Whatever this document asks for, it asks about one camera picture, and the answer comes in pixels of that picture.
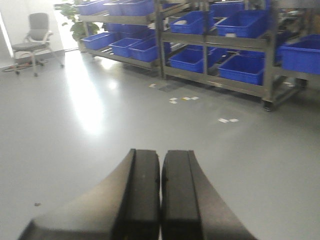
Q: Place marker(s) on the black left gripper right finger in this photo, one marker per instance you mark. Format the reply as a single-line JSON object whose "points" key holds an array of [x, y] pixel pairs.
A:
{"points": [[191, 208]]}

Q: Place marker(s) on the blue bin on right edge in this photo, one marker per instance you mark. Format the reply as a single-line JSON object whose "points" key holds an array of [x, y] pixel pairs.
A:
{"points": [[302, 56]]}

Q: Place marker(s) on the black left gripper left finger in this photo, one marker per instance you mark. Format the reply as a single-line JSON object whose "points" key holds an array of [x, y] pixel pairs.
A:
{"points": [[123, 206]]}

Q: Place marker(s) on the far steel shelf rack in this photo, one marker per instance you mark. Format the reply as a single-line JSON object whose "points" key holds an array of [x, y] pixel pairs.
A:
{"points": [[122, 30]]}

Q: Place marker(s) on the grey mesh office chair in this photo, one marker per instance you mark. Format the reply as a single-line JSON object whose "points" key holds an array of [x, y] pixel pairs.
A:
{"points": [[36, 40]]}

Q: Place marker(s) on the green potted plant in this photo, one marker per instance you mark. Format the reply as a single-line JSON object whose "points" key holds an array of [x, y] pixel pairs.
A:
{"points": [[69, 9]]}

